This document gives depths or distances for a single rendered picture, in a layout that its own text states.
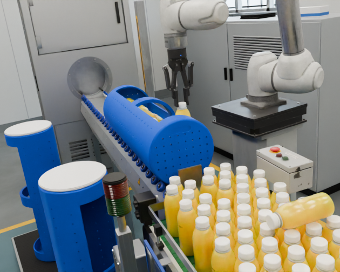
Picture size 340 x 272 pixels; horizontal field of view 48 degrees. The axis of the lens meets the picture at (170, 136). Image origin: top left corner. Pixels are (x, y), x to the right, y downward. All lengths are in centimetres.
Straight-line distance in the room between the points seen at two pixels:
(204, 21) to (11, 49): 519
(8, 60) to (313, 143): 468
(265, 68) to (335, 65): 123
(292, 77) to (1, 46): 507
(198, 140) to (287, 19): 70
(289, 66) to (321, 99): 123
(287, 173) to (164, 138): 47
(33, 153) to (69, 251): 89
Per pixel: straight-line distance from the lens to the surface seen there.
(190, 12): 141
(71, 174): 164
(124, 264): 110
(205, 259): 114
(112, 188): 97
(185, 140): 152
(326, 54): 308
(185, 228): 121
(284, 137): 212
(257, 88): 205
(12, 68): 640
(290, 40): 190
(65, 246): 167
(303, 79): 191
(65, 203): 155
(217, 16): 137
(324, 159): 332
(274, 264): 95
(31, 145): 239
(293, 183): 139
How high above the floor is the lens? 166
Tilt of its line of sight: 19 degrees down
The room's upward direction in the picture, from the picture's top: 6 degrees counter-clockwise
